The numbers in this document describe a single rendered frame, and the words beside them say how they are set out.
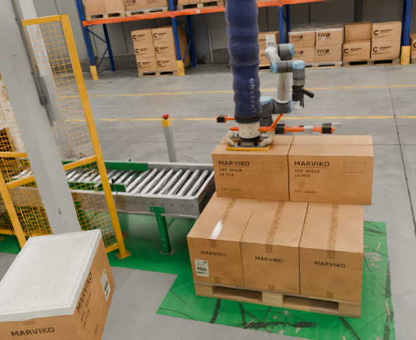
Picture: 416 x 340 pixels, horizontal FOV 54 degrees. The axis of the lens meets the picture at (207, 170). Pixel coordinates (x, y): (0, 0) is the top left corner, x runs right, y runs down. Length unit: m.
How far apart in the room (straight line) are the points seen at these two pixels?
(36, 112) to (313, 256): 2.01
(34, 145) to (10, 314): 1.22
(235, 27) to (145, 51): 8.69
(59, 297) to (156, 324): 1.33
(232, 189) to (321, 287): 1.04
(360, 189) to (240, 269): 1.06
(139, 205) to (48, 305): 1.85
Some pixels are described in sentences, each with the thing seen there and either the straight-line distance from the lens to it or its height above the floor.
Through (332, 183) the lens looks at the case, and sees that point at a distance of 3.22.
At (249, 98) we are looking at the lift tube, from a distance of 3.17.
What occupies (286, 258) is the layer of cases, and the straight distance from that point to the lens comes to 2.88.
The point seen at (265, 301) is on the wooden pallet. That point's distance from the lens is 3.17.
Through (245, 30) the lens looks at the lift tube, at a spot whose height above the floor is 1.84.
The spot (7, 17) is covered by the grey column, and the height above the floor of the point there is 2.14.
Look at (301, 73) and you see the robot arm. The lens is 3.13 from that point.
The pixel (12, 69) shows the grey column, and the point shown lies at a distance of 2.77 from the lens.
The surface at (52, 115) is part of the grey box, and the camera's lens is 2.92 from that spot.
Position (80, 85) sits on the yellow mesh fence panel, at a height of 1.59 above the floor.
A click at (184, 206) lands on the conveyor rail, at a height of 0.51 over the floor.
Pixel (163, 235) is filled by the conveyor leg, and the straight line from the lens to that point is 3.71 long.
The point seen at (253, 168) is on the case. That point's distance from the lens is 3.25.
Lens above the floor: 2.19
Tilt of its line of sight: 24 degrees down
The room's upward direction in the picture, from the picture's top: 8 degrees counter-clockwise
